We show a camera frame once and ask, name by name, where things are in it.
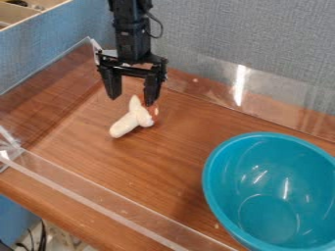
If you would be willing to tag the clear acrylic back barrier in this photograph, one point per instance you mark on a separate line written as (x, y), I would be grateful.
(269, 97)

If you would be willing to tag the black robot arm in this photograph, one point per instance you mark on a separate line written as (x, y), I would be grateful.
(132, 58)

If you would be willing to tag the clear acrylic left barrier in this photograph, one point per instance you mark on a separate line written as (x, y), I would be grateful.
(66, 61)

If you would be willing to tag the clear acrylic barrier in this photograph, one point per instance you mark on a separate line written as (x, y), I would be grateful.
(169, 233)
(66, 61)
(269, 97)

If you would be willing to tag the clear acrylic front barrier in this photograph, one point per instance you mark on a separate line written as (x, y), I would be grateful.
(169, 233)

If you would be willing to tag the wooden shelf box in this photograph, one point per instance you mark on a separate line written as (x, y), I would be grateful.
(17, 11)

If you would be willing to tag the white plush mushroom red cap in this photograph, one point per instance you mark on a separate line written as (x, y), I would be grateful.
(138, 116)

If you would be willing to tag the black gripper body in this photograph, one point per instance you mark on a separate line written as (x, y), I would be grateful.
(106, 59)

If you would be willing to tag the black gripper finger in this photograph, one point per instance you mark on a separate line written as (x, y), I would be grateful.
(110, 78)
(152, 85)

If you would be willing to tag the blue plastic bowl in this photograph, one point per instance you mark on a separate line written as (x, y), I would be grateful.
(268, 184)

